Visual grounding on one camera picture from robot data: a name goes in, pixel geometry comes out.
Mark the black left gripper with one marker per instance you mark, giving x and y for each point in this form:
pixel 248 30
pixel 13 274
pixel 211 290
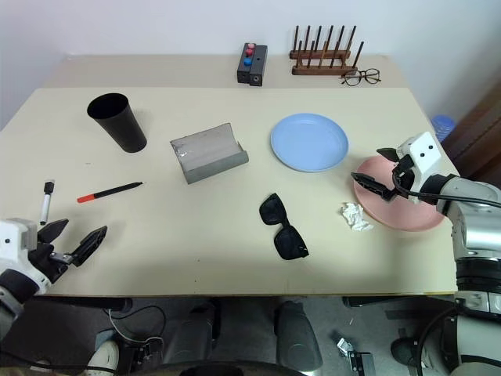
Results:
pixel 46 259

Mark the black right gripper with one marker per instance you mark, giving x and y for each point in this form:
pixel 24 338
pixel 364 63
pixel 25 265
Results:
pixel 403 174

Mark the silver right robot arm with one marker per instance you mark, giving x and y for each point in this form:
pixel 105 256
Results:
pixel 475 227

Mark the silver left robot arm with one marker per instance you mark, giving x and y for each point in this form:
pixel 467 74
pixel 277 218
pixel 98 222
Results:
pixel 9 291

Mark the white marker with black cap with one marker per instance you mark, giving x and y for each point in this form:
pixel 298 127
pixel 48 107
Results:
pixel 46 201

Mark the pink plate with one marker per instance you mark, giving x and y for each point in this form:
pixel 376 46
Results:
pixel 407 213

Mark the crumpled white tissue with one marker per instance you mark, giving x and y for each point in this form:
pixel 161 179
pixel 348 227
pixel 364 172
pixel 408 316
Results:
pixel 355 216

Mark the black pen with red end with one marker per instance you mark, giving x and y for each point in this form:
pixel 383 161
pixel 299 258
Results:
pixel 109 192

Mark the blue water jug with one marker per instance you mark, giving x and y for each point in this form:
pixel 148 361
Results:
pixel 443 126

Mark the blue plate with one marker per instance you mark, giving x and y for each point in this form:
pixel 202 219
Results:
pixel 309 142

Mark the clear brown-framed eyeglasses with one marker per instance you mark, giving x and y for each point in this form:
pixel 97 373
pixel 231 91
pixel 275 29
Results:
pixel 362 77

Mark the brown wooden door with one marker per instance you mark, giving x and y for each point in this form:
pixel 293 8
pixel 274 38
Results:
pixel 483 133

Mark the black sunglasses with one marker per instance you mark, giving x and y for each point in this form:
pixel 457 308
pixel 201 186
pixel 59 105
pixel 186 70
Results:
pixel 283 231

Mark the wooden dish rack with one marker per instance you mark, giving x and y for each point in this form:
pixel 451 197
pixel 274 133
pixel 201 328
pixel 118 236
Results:
pixel 325 62

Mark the white shoe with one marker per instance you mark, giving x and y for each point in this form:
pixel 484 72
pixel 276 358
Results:
pixel 103 357

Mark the black plastic cup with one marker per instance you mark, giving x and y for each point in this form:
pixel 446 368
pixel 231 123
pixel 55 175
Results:
pixel 119 125

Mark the plain black box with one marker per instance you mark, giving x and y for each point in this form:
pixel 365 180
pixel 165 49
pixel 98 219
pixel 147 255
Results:
pixel 258 66

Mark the grey glasses holder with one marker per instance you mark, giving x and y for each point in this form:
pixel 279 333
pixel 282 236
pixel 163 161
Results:
pixel 209 156

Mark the black box with coloured buttons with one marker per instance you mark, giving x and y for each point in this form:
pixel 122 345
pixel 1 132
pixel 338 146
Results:
pixel 245 64

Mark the black shoe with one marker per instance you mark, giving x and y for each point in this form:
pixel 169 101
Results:
pixel 403 351

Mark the dark rounded shape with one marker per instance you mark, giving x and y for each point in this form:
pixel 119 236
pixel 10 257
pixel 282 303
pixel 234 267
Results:
pixel 297 337

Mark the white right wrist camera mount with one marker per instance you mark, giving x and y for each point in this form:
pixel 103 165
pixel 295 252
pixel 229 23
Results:
pixel 424 154

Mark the black table frame bar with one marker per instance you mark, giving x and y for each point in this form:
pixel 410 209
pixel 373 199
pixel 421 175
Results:
pixel 82 304
pixel 391 301

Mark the metal bracket on floor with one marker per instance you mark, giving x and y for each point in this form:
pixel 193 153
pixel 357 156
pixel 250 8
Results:
pixel 356 357

